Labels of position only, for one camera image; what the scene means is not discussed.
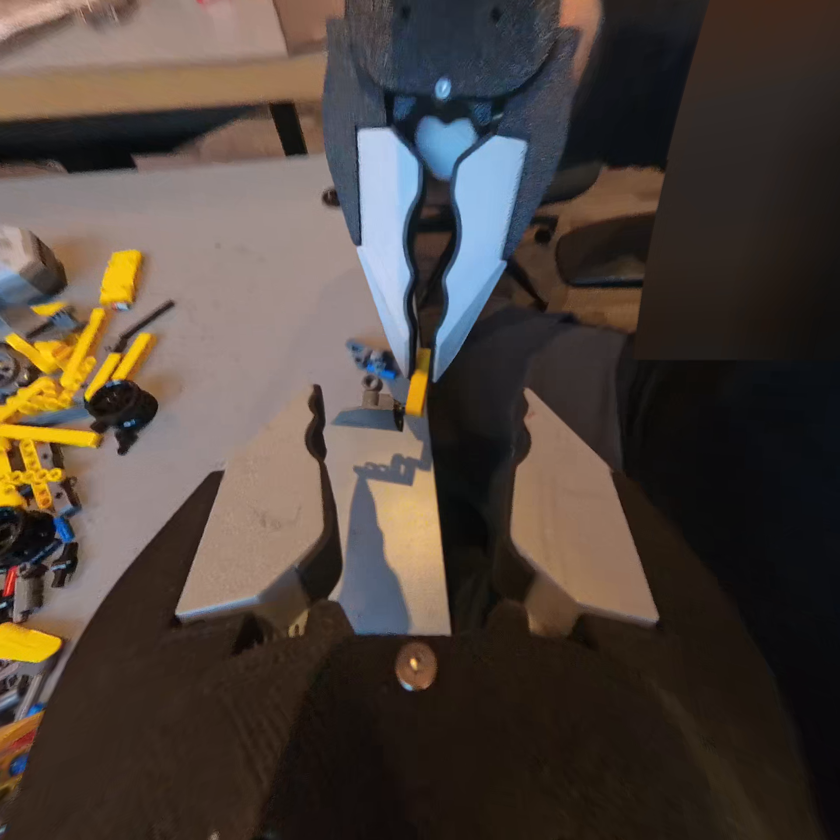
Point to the black toy wheel rim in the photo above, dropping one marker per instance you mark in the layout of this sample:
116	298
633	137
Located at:
23	535

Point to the black toy axle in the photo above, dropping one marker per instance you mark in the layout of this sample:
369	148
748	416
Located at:
141	325

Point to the grey workbench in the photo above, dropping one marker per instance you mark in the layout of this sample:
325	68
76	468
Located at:
164	85

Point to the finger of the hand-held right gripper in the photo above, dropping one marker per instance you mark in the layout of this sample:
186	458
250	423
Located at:
387	210
489	210

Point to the black chair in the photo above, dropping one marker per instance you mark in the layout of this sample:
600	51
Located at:
610	253

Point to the printed paper sheet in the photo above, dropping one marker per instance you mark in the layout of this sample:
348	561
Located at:
65	16

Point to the grey toy hub block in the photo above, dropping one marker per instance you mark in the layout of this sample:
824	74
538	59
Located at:
29	269

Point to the grey desk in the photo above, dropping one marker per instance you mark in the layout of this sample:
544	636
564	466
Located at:
229	262

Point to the short yellow toy beam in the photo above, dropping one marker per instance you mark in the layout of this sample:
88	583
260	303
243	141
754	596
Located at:
418	387

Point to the grey toy wheel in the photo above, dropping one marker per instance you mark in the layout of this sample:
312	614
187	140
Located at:
8	371

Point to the grey toy plate with blue pins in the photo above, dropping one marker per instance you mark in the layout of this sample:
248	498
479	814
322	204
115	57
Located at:
374	361

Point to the small black toy connector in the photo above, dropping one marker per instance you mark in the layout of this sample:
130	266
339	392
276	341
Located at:
124	441

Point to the black spoked toy wheel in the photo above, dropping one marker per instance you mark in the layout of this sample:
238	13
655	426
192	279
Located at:
121	403

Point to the small grey toy connector piece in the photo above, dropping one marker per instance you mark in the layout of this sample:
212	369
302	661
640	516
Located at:
367	417

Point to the yellow curved toy panel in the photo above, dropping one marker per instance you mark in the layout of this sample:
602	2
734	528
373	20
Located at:
26	642

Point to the pile of yellow toy beams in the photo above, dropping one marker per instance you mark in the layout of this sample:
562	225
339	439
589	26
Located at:
72	367

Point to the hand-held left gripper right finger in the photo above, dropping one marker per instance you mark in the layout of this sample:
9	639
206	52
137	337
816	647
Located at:
571	525

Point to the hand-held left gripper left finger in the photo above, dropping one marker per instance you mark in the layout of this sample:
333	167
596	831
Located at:
256	525

